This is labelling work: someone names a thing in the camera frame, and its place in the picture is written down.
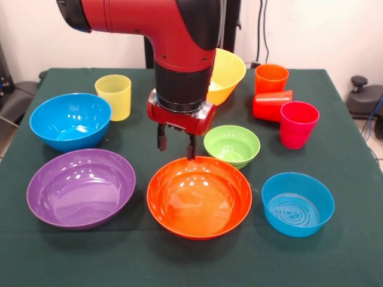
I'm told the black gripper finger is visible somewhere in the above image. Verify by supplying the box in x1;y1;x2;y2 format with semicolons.
186;133;197;161
157;124;168;152

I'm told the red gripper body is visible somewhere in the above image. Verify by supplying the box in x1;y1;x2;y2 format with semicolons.
146;89;217;136

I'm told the light orange bowl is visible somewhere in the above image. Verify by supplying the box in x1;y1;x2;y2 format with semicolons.
206;47;247;107

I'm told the red cup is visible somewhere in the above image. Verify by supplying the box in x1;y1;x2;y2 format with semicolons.
253;90;294;123

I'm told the green bowl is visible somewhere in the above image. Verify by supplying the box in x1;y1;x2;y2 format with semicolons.
203;125;261;170

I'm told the wide orange-red bowl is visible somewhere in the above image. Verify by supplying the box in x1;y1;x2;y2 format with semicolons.
146;155;253;240

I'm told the yellow cup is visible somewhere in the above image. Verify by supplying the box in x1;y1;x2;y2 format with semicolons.
95;74;132;122

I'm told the orange cup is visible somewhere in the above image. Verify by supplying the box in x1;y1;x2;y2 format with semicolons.
254;63;290;96

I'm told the deep blue bowl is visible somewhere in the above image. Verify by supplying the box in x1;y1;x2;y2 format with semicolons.
29;93;113;154

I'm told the purple bowl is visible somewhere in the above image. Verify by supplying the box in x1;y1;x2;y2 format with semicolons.
26;148;136;231

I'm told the pink cup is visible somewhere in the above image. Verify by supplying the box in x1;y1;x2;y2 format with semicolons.
279;100;320;150

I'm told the dark green tablecloth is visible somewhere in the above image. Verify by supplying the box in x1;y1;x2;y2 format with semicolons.
0;67;383;287

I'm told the small blue ringed bowl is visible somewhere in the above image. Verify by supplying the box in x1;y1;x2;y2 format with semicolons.
261;172;335;238

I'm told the grey floor equipment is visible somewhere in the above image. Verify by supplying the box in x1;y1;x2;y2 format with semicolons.
0;41;39;125

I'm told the grey machine base with knob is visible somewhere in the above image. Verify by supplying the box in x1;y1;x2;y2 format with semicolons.
346;75;383;120

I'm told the black wall cable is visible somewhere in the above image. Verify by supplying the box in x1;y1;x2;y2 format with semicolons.
257;0;270;65
256;0;263;62

